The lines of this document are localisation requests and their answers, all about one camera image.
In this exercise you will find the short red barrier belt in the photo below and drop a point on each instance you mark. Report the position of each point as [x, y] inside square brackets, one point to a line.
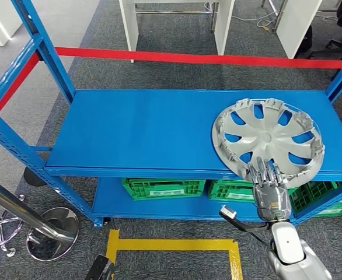
[16, 83]

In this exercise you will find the chrome stanchion post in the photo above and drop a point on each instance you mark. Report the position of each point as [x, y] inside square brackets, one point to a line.
[53, 235]

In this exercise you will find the black bag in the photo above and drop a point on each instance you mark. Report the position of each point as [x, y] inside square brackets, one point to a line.
[305, 40]

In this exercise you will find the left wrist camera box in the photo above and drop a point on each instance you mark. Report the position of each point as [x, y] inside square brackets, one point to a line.
[97, 268]

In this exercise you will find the black right camera bracket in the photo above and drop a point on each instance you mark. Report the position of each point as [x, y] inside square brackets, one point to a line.
[238, 223]

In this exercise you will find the silver plastic wheel hubcap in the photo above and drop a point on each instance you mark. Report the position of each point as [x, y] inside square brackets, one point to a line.
[264, 135]

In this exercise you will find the black office chair base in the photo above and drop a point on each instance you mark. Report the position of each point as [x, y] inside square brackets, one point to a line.
[334, 44]

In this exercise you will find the black stanchion with dark base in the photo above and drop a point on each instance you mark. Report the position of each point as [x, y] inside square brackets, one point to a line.
[32, 177]

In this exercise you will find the blue metal shelf rack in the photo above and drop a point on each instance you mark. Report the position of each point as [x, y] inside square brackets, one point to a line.
[159, 131]

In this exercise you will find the white table with metal bars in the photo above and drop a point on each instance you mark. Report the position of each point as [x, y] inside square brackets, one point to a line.
[129, 27]

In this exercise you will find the yellow floor tape square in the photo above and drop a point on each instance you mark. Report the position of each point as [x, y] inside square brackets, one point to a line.
[174, 244]

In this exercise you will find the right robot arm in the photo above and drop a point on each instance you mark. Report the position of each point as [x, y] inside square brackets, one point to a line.
[287, 243]

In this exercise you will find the white table with metal legs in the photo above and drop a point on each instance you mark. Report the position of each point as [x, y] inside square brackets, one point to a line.
[297, 27]

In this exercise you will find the long red barrier belt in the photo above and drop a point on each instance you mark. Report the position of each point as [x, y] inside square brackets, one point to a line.
[188, 58]

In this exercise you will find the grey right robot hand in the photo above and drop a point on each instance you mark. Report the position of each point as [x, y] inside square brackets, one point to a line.
[272, 201]

